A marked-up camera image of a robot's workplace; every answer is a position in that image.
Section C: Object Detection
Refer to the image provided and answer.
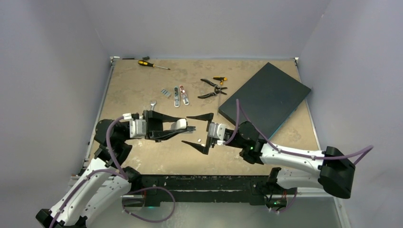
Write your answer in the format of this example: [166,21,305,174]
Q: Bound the pink white stapler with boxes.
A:
[170,118,187,130]

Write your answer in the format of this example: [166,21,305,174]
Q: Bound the red silver stapler insert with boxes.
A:
[179,85,190,105]

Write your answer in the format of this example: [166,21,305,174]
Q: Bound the silver stapler magazine tray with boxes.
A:
[174,86,180,107]

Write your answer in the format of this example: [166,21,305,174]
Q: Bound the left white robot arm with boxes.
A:
[36,110,195,228]

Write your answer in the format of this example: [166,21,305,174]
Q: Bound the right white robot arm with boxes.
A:
[187,113,355,199]

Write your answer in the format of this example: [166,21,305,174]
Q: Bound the silver open-end wrench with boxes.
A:
[150,100,157,111]

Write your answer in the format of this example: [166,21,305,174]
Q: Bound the silver staple strip block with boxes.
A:
[161,89,171,97]

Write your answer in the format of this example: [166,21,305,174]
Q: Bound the small yellow black screwdriver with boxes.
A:
[213,77,227,85]

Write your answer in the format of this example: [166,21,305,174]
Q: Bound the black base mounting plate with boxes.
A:
[131,174,296,207]

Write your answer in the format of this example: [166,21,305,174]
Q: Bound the black flat box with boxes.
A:
[219,63,311,138]

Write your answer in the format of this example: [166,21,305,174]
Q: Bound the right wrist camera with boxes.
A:
[207,123,226,145]

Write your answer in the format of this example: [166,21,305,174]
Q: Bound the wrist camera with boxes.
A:
[123,113,147,139]
[207,123,226,145]

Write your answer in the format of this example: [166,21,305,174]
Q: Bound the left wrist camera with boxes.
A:
[123,113,147,139]

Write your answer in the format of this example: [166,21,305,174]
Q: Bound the black handled pliers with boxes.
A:
[197,78,228,99]

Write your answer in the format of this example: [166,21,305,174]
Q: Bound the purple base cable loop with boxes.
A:
[121,187,175,223]

